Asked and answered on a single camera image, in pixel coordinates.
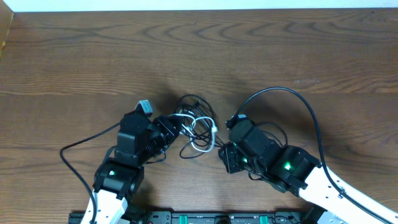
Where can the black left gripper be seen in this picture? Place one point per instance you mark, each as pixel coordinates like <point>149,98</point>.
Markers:
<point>165,123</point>

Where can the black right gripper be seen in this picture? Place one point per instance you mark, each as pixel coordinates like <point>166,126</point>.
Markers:
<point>230,160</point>

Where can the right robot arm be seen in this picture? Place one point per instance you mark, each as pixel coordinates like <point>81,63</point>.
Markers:
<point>292,169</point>

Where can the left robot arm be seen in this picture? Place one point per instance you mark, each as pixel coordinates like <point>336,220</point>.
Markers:
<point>118,178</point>

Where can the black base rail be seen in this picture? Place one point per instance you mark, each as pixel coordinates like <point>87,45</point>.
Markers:
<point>314,215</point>

